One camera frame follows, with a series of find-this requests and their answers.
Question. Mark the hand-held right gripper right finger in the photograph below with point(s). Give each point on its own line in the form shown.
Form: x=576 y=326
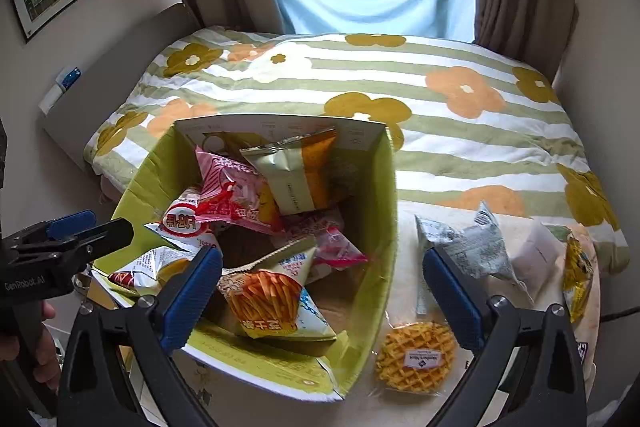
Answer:
x=452 y=297

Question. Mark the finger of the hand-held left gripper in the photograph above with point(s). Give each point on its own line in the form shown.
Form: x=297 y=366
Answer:
x=110 y=232
x=72 y=223

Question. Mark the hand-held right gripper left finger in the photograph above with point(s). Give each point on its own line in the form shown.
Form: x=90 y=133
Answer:
x=192 y=292

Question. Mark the orange fries snack packet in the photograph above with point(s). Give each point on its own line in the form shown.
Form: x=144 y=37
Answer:
x=265 y=297

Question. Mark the red white snack packet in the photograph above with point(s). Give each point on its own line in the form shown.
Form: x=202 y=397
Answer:
x=182 y=219

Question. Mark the large pink snack packet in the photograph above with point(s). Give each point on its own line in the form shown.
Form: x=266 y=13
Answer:
x=220 y=184

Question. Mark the green cardboard box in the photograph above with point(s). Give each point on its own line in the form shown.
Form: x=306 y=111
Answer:
x=370 y=217

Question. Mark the translucent pink snack packet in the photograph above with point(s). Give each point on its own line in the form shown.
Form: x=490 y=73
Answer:
x=335 y=244

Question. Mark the pale green orange snack packet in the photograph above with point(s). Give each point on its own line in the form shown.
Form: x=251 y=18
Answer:
x=295 y=172

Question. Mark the person's left hand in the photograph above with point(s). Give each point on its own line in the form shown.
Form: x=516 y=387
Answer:
x=47 y=362

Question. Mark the pink cloth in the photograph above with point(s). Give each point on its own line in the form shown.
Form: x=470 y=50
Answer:
x=109 y=193

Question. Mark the grey white snack packet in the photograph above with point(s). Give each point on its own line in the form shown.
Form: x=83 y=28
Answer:
x=475 y=247

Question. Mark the floral table cover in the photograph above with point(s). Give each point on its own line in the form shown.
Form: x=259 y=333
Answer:
x=510 y=337

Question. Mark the yellow waffle packet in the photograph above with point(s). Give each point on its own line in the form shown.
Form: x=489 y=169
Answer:
x=412 y=357

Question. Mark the translucent white snack packet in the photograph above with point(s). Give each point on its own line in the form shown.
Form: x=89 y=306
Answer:
x=532 y=249

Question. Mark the yellow snack packet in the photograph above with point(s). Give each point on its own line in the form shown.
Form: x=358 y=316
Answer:
x=577 y=272

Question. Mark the small blue white pack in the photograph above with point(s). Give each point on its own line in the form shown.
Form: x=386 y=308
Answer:
x=69 y=77

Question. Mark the grey headboard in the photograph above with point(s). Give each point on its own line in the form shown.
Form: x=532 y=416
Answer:
x=115 y=72

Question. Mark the floral striped blanket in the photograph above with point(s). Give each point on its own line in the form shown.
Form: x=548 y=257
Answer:
x=450 y=132

